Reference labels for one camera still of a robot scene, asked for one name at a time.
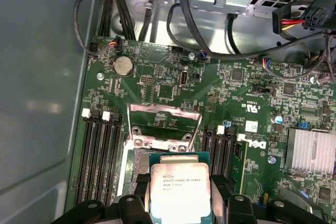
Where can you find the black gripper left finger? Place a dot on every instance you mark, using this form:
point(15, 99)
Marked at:
point(140, 208)

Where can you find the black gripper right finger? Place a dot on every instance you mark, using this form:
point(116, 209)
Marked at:
point(236, 211)

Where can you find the CPU with silver lid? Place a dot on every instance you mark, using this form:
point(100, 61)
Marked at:
point(181, 195)

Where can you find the RAM slot black clips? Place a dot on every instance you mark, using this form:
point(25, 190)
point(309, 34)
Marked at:
point(114, 155)
point(231, 155)
point(93, 155)

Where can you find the RAM slot white clips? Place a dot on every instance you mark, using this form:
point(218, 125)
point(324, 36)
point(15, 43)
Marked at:
point(103, 155)
point(83, 155)
point(220, 153)

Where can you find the installed RAM stick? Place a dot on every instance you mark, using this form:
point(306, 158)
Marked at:
point(242, 169)

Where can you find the silver finned heatsink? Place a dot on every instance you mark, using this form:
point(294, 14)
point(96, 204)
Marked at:
point(309, 150)

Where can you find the green motherboard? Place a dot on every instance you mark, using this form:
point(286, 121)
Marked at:
point(223, 95)

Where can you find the round coin battery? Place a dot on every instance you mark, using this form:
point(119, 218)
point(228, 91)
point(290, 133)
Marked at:
point(123, 66)

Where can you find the black PC case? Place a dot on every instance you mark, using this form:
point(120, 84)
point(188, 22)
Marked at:
point(39, 77)

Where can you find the black power connector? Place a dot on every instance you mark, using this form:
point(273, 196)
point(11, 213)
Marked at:
point(277, 22)

